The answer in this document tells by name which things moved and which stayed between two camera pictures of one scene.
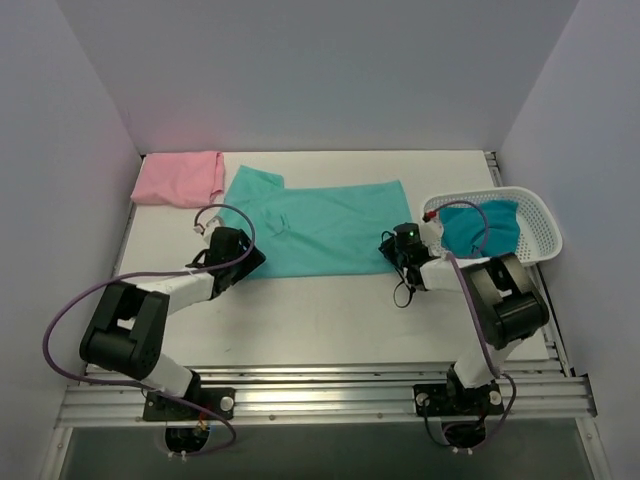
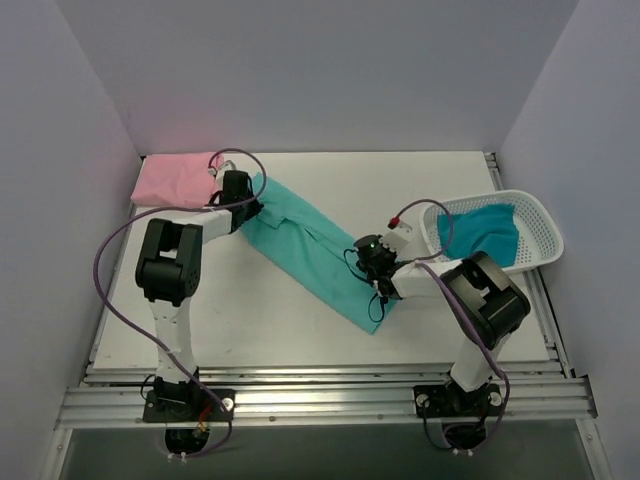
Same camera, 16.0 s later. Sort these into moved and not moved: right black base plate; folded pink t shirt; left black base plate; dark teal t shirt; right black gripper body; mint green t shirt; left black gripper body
Moved: mint green t shirt; left black gripper body; right black gripper body
Not moved: left black base plate; right black base plate; dark teal t shirt; folded pink t shirt
